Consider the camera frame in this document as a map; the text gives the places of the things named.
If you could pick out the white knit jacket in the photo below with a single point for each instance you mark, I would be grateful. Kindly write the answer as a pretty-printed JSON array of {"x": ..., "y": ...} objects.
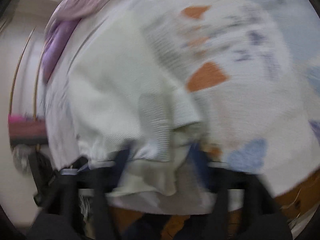
[{"x": 120, "y": 97}]

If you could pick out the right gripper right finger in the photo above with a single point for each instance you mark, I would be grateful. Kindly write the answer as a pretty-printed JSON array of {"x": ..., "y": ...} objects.
[{"x": 259, "y": 216}]

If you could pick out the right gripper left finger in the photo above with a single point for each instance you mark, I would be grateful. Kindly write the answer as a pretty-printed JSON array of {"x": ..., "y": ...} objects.
[{"x": 60, "y": 216}]

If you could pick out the upper wooden rail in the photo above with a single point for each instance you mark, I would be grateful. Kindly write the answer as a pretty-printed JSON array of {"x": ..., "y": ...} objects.
[{"x": 17, "y": 69}]

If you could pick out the pink red towel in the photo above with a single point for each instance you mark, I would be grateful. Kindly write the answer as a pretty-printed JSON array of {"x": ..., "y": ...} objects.
[{"x": 26, "y": 131}]

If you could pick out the lower wooden rail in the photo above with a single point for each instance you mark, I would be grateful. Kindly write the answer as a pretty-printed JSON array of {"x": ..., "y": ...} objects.
[{"x": 36, "y": 83}]

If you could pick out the purple floral quilt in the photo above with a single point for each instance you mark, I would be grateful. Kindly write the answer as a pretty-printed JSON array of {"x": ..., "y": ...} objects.
[{"x": 60, "y": 27}]

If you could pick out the wooden rail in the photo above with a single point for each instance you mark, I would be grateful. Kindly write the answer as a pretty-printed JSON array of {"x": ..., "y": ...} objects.
[
  {"x": 17, "y": 69},
  {"x": 36, "y": 83}
]

